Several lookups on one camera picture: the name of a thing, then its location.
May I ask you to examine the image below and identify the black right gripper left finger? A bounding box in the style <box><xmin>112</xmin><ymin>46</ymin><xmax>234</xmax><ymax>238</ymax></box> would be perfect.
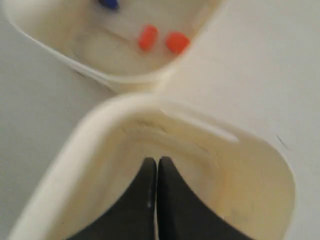
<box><xmin>70</xmin><ymin>157</ymin><xmax>157</xmax><ymax>240</ymax></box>

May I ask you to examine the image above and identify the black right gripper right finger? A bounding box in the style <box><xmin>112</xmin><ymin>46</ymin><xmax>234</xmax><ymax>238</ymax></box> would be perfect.
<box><xmin>156</xmin><ymin>156</ymin><xmax>250</xmax><ymax>240</ymax></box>

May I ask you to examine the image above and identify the clear tube orange cap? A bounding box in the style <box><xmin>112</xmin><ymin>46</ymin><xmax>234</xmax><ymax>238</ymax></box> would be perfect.
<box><xmin>138</xmin><ymin>24</ymin><xmax>158</xmax><ymax>51</ymax></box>
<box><xmin>165</xmin><ymin>31</ymin><xmax>190</xmax><ymax>54</ymax></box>

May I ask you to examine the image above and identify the conical tube blue cap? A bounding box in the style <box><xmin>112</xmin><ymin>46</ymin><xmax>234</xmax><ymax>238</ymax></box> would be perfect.
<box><xmin>98</xmin><ymin>0</ymin><xmax>119</xmax><ymax>10</ymax></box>

